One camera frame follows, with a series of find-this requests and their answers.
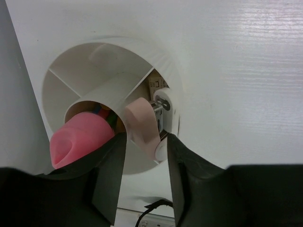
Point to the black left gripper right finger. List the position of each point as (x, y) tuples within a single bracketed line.
[(205, 195)]

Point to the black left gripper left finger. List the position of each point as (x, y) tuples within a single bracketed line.
[(82, 194)]

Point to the pink white stapler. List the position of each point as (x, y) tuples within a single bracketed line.
[(151, 123)]

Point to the pink cap in container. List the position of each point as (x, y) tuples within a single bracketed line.
[(81, 135)]

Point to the white round divided container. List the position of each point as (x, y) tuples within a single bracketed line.
[(103, 77)]

